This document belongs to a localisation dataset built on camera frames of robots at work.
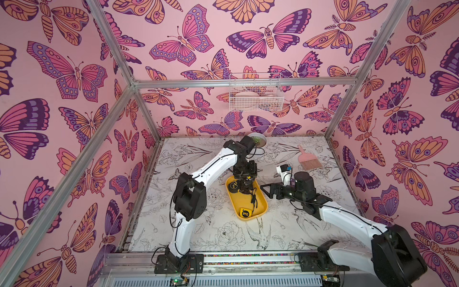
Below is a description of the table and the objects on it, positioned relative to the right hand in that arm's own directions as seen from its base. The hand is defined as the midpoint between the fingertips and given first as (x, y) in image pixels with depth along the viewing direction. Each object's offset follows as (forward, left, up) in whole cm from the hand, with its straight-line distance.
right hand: (263, 187), depth 82 cm
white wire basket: (+45, +3, +21) cm, 50 cm away
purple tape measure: (-4, -9, +13) cm, 16 cm away
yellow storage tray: (0, +11, -14) cm, 18 cm away
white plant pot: (+33, -1, -2) cm, 33 cm away
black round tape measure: (+5, +14, -10) cm, 18 cm away
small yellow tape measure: (-8, +8, -11) cm, 16 cm away
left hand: (+7, +4, -1) cm, 8 cm away
